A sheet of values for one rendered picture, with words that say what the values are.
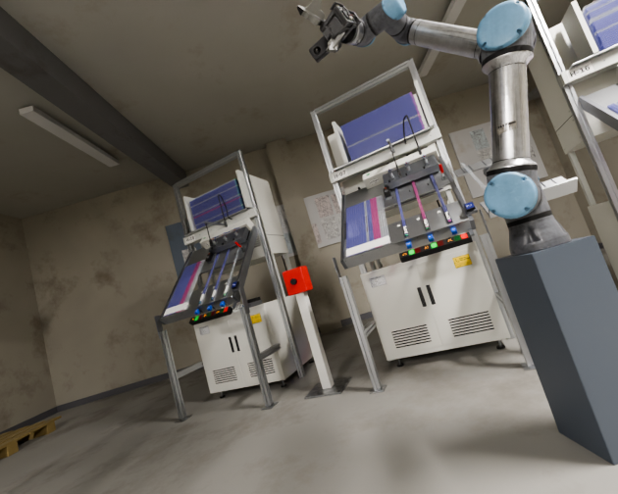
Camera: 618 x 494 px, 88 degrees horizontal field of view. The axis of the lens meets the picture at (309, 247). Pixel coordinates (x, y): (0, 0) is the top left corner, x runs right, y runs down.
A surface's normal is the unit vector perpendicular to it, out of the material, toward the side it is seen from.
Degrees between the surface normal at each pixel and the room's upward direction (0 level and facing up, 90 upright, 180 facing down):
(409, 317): 90
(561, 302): 90
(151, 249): 90
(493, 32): 83
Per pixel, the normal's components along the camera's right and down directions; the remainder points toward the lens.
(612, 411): -0.02, -0.12
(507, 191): -0.63, 0.23
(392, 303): -0.39, 0.00
